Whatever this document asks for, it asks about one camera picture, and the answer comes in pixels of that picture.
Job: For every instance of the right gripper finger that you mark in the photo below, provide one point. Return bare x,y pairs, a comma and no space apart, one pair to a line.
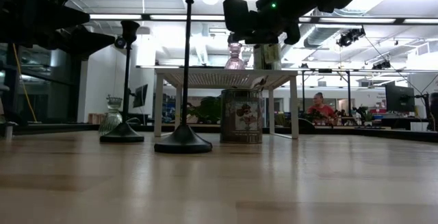
256,38
293,34

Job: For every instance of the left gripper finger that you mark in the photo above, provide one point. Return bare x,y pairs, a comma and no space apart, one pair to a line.
41,20
92,40

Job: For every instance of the green scented candle tin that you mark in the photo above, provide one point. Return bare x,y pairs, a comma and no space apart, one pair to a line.
267,59

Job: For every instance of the pink ribbed glass candle holder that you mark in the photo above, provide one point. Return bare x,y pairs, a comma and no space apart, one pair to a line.
235,61

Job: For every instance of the clear ribbed glass candle holder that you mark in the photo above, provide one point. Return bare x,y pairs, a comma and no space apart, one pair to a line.
111,114

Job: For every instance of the floral scented candle tin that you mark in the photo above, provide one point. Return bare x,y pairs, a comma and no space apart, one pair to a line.
241,114

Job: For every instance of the medium black candlestick holder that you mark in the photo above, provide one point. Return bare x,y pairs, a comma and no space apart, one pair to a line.
122,134

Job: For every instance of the tall black candlestick holder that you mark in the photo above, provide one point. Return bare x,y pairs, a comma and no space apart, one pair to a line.
183,140

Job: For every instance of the long LED light bar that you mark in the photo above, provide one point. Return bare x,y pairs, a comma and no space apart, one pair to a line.
116,16

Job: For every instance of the black ceiling spotlight cluster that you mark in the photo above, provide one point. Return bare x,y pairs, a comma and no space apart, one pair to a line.
349,38

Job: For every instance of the white perforated metal shelf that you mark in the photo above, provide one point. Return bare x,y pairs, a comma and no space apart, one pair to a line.
212,76

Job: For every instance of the black monitor on pole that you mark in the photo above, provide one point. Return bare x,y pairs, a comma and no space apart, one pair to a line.
141,95

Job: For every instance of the wooden slat crate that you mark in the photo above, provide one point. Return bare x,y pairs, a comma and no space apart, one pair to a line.
96,118

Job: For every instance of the person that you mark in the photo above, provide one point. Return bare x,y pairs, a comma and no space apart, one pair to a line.
320,109

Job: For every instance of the potted plant white pot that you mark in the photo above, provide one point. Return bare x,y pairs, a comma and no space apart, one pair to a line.
207,111

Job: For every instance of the small white stand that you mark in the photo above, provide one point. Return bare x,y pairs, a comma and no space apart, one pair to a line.
9,131

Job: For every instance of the black desktop monitor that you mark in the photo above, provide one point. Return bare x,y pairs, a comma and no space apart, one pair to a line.
398,99

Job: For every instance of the silver ventilation duct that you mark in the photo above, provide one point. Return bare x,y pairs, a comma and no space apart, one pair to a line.
318,35

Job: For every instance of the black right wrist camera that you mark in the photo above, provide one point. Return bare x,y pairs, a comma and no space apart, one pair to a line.
236,13

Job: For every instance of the black aluminium table frame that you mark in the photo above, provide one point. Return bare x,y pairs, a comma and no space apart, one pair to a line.
68,127

